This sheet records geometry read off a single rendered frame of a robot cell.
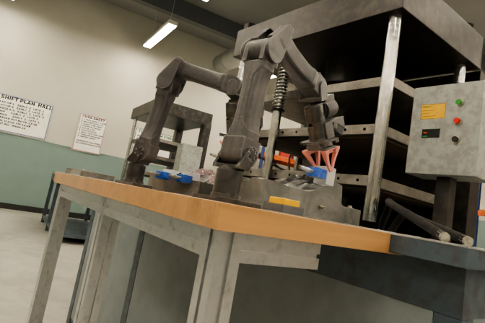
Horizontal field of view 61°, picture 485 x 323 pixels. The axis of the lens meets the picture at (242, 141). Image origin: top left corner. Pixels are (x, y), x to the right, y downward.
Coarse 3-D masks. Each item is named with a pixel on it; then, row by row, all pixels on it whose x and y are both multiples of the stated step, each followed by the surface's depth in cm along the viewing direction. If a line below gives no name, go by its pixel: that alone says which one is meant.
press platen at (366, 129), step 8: (288, 128) 240; (296, 128) 235; (304, 128) 230; (344, 128) 208; (352, 128) 204; (360, 128) 200; (368, 128) 196; (392, 128) 197; (264, 136) 256; (280, 136) 244; (288, 136) 239; (296, 136) 235; (304, 136) 231; (392, 136) 197; (400, 136) 201; (408, 136) 206; (400, 144) 206
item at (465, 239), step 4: (428, 220) 142; (436, 224) 136; (440, 224) 135; (440, 228) 132; (444, 228) 131; (448, 228) 130; (448, 232) 128; (452, 232) 126; (456, 232) 125; (452, 236) 126; (456, 236) 124; (460, 236) 122; (464, 236) 121; (468, 236) 120; (456, 240) 124; (460, 240) 121; (464, 240) 120; (468, 240) 120; (472, 240) 120; (464, 244) 120; (468, 244) 120; (472, 244) 120
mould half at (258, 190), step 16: (240, 192) 130; (256, 192) 124; (272, 192) 125; (288, 192) 129; (304, 192) 134; (320, 192) 139; (336, 192) 144; (304, 208) 134; (336, 208) 144; (352, 208) 149; (352, 224) 149
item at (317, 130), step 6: (324, 120) 121; (318, 126) 120; (324, 126) 120; (312, 132) 121; (318, 132) 120; (324, 132) 120; (312, 138) 121; (318, 138) 120; (324, 138) 120; (330, 138) 121; (336, 138) 120; (300, 144) 125; (306, 144) 124; (324, 144) 118
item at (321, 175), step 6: (300, 168) 117; (306, 168) 119; (312, 168) 121; (318, 168) 120; (324, 168) 123; (312, 174) 121; (318, 174) 120; (324, 174) 121; (330, 174) 122; (318, 180) 123; (324, 180) 122; (330, 180) 122
